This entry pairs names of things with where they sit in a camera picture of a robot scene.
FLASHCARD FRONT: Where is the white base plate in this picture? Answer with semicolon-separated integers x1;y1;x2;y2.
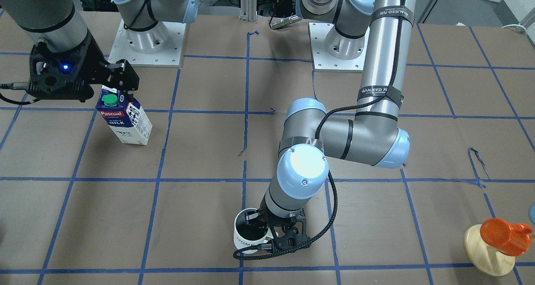
109;22;189;68
309;22;369;72

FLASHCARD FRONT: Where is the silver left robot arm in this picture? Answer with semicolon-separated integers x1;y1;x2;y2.
233;0;416;260

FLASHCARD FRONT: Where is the blue white Pascal milk carton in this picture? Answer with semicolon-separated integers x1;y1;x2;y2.
96;85;153;145

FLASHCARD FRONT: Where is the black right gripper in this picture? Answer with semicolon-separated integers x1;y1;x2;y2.
28;37;140;102

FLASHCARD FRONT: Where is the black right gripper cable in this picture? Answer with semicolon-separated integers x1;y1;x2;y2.
0;81;33;106

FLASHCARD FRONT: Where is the silver cable connector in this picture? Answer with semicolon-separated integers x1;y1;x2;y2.
269;15;302;30

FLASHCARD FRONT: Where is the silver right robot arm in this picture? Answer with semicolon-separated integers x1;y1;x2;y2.
1;0;199;102

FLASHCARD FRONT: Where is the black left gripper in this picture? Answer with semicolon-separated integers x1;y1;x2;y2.
246;209;310;252

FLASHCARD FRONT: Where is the black cloth bundle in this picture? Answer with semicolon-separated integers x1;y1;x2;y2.
80;0;119;12

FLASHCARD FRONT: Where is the orange cup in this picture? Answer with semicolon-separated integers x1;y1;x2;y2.
480;218;533;257

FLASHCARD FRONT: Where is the white ribbed mug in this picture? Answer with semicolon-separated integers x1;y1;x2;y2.
233;208;273;253

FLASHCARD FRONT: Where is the black braided cable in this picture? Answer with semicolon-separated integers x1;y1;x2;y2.
233;0;409;260

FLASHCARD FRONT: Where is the aluminium frame post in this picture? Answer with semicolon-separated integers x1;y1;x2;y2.
239;0;257;23

